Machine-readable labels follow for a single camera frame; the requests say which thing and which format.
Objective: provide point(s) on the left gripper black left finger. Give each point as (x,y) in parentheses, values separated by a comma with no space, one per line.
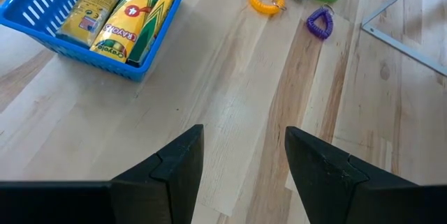
(181,168)

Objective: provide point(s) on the blue plastic basket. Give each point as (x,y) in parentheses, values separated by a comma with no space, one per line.
(139,74)

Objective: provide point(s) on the white perforated metal shelf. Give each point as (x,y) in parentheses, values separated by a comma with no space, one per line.
(401,46)

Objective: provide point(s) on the yellow crayon box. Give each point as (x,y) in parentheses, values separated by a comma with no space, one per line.
(91,11)
(153,25)
(122,25)

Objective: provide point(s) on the purple coil wristband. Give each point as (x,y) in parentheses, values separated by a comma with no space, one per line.
(320,35)

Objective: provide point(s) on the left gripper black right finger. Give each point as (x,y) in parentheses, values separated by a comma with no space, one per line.
(314,171)

